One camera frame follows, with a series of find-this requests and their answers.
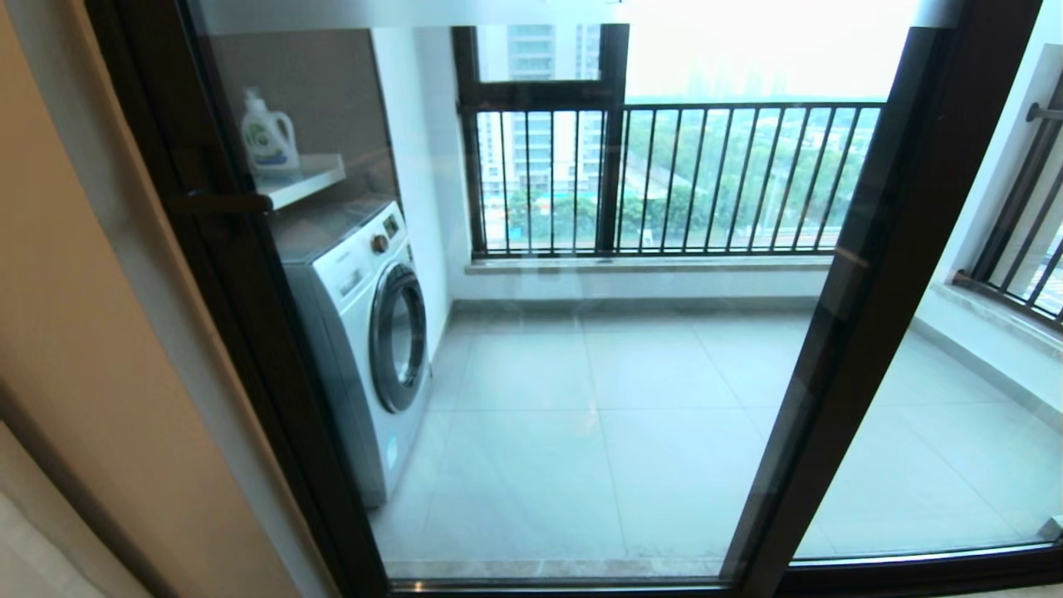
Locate black curved handle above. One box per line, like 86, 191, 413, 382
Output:
170, 148, 275, 218

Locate dark-framed sliding glass door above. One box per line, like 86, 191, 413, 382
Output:
83, 0, 1063, 598

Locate long grey stone sill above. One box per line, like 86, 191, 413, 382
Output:
465, 253, 835, 275

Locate white front-load washing machine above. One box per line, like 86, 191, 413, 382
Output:
270, 195, 433, 509

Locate dark brown niche panel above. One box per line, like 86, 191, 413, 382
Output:
208, 29, 399, 208

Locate long black balcony railing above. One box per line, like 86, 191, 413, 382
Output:
461, 100, 888, 258

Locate white detergent bottle green label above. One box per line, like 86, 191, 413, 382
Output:
241, 87, 301, 175

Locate dark brown fixed glass door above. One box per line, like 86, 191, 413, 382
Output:
721, 25, 1063, 582

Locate short grey stone sill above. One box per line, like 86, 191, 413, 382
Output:
930, 282, 1063, 366

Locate black balcony window frame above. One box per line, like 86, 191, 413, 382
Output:
453, 23, 629, 254

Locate white wall shelf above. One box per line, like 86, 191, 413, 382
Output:
253, 154, 347, 211

